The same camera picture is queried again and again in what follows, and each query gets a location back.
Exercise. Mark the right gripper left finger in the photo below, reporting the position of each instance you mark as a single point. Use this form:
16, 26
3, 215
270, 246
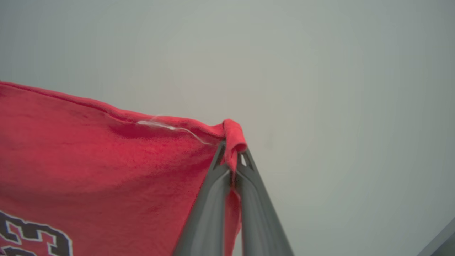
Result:
206, 220

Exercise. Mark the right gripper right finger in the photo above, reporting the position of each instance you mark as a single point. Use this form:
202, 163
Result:
259, 220

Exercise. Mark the red garment with white trim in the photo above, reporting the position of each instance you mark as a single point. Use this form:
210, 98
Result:
89, 160

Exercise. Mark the grey fabric work surface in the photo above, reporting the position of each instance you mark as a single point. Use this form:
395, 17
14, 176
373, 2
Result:
320, 71

